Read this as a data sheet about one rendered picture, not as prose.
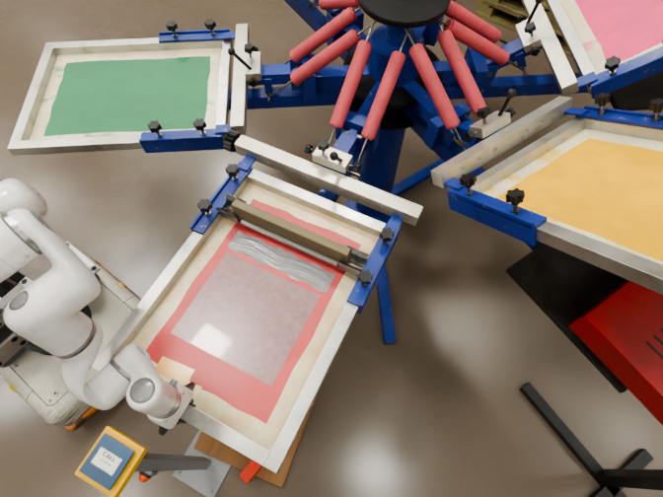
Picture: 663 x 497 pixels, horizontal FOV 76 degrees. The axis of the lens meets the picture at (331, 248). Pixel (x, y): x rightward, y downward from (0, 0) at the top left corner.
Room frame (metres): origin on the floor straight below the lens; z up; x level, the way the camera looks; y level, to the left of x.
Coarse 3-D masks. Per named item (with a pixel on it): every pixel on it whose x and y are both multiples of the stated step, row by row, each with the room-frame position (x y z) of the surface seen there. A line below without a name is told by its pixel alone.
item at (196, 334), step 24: (288, 216) 0.75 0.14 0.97; (264, 240) 0.66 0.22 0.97; (216, 264) 0.57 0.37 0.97; (240, 264) 0.57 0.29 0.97; (264, 264) 0.57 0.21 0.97; (192, 288) 0.49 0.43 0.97; (216, 288) 0.49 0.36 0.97; (240, 288) 0.49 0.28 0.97; (192, 312) 0.41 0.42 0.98; (216, 312) 0.41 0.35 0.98; (240, 312) 0.41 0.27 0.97; (168, 336) 0.34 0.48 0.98; (192, 336) 0.34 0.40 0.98; (216, 336) 0.34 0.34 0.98; (192, 360) 0.27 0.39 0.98; (216, 360) 0.27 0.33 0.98
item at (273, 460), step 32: (288, 192) 0.83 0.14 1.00; (352, 224) 0.72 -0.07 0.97; (384, 224) 0.70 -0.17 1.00; (192, 256) 0.60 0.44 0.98; (160, 288) 0.47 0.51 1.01; (128, 320) 0.37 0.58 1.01; (352, 320) 0.38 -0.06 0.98; (320, 384) 0.20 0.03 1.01; (192, 416) 0.12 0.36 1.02; (288, 416) 0.11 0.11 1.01; (256, 448) 0.04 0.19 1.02; (288, 448) 0.04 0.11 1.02
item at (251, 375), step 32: (288, 288) 0.49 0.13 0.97; (256, 320) 0.38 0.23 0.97; (288, 320) 0.38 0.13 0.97; (320, 320) 0.38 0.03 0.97; (224, 352) 0.29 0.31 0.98; (256, 352) 0.29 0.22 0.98; (288, 352) 0.29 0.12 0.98; (224, 384) 0.20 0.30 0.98; (256, 384) 0.20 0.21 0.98; (256, 416) 0.12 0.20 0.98
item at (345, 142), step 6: (342, 132) 1.05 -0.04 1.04; (342, 138) 1.03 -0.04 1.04; (348, 138) 1.03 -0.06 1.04; (354, 138) 1.03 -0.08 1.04; (336, 144) 1.00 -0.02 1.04; (342, 144) 1.00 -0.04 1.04; (348, 144) 1.00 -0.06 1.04; (354, 144) 1.01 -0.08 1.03; (342, 150) 0.97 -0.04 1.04; (348, 150) 0.97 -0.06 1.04
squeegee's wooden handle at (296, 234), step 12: (240, 204) 0.73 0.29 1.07; (240, 216) 0.72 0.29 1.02; (252, 216) 0.70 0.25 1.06; (264, 216) 0.69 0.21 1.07; (276, 216) 0.69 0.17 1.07; (264, 228) 0.68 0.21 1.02; (276, 228) 0.66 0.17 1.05; (288, 228) 0.64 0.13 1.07; (300, 228) 0.64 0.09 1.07; (300, 240) 0.62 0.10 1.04; (312, 240) 0.60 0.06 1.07; (324, 240) 0.60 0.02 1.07; (324, 252) 0.58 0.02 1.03; (336, 252) 0.57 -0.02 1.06; (348, 252) 0.56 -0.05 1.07
